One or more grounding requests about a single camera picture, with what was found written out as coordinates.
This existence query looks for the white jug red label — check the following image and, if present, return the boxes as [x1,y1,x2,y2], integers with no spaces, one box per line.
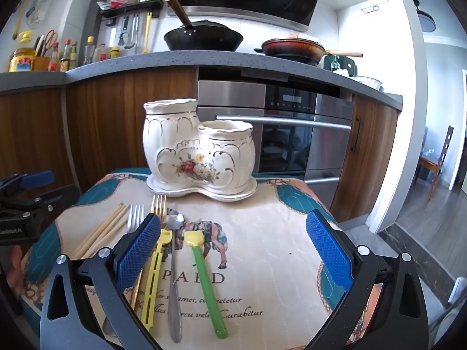
[93,43,111,63]

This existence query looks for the brown pan with wooden handle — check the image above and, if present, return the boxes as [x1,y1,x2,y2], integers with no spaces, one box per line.
[254,36,364,67]

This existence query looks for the red-label sauce bottle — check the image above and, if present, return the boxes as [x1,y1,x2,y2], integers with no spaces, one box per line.
[48,43,61,72]

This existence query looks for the stainless steel built-in oven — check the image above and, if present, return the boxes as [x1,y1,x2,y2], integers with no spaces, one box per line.
[197,79,354,210]

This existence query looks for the white ceramic holder tray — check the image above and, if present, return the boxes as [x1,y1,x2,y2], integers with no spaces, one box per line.
[147,173,258,202]

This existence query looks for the ceiling lamp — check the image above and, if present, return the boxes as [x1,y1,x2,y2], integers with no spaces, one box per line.
[412,0,437,33]

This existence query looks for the yellow plastic slotted-handle utensil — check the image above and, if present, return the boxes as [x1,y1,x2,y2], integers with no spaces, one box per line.
[140,228,174,334]

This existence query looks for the printed tablecloth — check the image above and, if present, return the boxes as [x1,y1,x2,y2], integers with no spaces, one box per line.
[18,168,367,350]

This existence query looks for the silver flower-end spoon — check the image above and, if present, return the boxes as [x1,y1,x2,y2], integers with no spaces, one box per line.
[165,213,187,344]

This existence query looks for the silver fork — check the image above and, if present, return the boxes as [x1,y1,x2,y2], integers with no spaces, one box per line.
[102,204,145,337]

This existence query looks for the wooden base cabinets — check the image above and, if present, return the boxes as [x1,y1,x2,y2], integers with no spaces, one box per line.
[0,67,399,223]

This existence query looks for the metal ladle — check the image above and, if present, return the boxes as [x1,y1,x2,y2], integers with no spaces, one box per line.
[119,15,138,50]

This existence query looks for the red-handled scissors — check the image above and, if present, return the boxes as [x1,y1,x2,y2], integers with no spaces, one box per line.
[43,29,58,57]

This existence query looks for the white ceramic floral utensil holder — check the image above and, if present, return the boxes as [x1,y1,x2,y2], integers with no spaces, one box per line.
[143,98,256,190]

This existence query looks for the black wok with wooden handle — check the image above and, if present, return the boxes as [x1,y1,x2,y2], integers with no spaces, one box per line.
[163,0,244,53]

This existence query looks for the wooden chair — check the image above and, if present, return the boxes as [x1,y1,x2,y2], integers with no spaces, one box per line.
[413,126,455,202]

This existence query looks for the gold fork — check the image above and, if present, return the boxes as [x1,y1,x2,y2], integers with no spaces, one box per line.
[130,194,168,309]

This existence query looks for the yellow gas hose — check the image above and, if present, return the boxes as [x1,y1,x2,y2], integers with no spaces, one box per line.
[12,0,30,39]

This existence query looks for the black cabinet handle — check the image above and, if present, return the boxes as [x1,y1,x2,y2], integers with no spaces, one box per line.
[350,116,362,153]

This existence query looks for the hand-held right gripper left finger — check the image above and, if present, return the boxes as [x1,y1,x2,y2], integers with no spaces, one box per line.
[39,212,163,350]

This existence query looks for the yellow lidded jar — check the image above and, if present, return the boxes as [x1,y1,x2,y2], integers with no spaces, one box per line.
[9,47,36,73]

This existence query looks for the dark sauce bottle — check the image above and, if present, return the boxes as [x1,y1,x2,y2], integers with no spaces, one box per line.
[60,39,71,72]

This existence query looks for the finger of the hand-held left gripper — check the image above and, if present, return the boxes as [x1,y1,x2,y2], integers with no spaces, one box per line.
[0,171,55,192]
[0,194,63,223]

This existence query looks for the white dish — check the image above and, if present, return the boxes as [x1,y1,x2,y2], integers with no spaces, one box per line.
[356,75,384,92]

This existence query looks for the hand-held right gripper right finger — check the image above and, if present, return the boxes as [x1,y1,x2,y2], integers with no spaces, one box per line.
[306,209,430,350]

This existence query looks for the green-handled yellow-head utensil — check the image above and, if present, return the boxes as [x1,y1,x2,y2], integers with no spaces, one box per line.
[183,230,229,338]

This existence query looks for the clear oil bottle yellow cap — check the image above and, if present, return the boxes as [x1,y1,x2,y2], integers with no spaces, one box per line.
[82,36,96,67]

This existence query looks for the black wall shelf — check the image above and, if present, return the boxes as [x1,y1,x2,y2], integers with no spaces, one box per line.
[98,0,163,20]

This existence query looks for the grey stone countertop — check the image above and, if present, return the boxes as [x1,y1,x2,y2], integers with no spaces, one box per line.
[0,49,404,111]

